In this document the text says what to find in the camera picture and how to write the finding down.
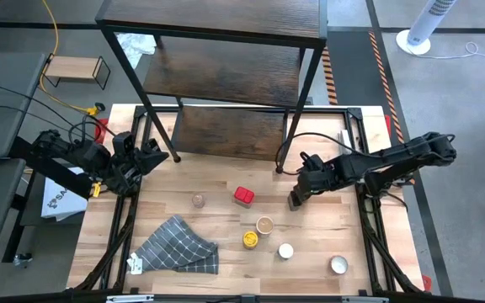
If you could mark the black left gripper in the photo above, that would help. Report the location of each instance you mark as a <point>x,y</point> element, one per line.
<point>124,174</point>

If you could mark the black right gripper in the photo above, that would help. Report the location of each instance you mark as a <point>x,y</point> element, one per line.
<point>316,174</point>

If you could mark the small glass jar brown lid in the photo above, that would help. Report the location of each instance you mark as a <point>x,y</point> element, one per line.
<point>198,200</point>

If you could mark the furikake jar with tan lid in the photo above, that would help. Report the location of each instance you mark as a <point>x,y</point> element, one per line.
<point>264,226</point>

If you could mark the smoked paprika tin red lid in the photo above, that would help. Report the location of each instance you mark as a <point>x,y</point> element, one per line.
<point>243,195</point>

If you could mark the seed seasoning jar white lid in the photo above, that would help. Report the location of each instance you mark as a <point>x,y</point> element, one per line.
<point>286,251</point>

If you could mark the chili onion jar yellow lid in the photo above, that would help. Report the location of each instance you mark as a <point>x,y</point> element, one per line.
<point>250,240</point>

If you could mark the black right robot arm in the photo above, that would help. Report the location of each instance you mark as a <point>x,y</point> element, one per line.
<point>394,160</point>

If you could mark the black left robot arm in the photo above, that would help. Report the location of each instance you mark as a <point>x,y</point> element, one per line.
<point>78,155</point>

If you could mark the black-framed dark wood shelf unit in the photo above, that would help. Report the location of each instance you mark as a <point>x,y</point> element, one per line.
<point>225,76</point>

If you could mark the round white silver-rimmed container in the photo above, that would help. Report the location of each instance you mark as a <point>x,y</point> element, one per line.
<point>339,265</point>

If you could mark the grey checked cloth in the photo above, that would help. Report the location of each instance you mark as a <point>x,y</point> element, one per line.
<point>175,248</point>

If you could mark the white printed bag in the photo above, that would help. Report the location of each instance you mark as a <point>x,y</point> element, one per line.
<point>63,200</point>

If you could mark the black diagonal beam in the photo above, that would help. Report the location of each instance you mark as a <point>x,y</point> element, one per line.
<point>49,168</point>

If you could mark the white crumpled paper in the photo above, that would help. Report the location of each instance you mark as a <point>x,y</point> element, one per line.
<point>135,46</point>

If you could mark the grey desk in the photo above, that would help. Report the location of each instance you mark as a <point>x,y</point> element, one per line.
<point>2,105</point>

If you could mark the small metal caster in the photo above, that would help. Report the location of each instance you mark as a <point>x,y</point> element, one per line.
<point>21,260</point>

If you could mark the white tower fan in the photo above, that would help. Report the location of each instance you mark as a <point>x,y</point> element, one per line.
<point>423,25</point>

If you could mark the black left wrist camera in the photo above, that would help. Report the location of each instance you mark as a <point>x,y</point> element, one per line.
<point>124,143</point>

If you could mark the black aluminium rig frame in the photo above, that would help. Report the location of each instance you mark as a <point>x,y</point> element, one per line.
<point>124,219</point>

